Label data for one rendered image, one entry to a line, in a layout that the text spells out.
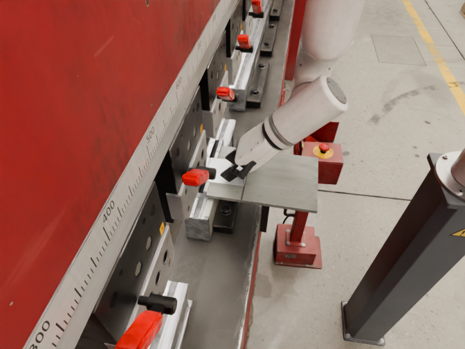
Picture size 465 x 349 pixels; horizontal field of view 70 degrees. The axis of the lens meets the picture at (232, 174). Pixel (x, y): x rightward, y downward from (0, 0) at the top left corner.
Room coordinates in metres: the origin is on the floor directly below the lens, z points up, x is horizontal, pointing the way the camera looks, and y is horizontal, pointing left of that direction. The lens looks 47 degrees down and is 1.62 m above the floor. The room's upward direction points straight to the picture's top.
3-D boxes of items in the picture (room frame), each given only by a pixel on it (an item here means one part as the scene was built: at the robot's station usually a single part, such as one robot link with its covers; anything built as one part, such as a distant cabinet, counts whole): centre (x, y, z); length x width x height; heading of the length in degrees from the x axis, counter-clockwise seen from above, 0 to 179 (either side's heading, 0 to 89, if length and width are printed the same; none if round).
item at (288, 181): (0.57, -0.08, 1.00); 0.26 x 0.18 x 0.01; 79
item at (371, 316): (0.56, -0.61, 0.50); 0.18 x 0.18 x 1.00; 82
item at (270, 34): (1.58, -0.18, 0.89); 0.30 x 0.05 x 0.03; 169
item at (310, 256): (0.94, -0.36, 0.06); 0.25 x 0.20 x 0.12; 84
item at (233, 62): (0.77, 0.03, 1.26); 0.15 x 0.09 x 0.17; 169
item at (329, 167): (0.95, -0.33, 0.75); 0.20 x 0.16 x 0.18; 174
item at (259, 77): (1.19, -0.10, 0.89); 0.30 x 0.05 x 0.03; 169
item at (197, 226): (0.66, 0.05, 0.92); 0.39 x 0.06 x 0.10; 169
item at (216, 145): (0.62, 0.06, 0.99); 0.20 x 0.03 x 0.03; 169
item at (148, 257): (0.18, 0.14, 1.26); 0.15 x 0.09 x 0.17; 169
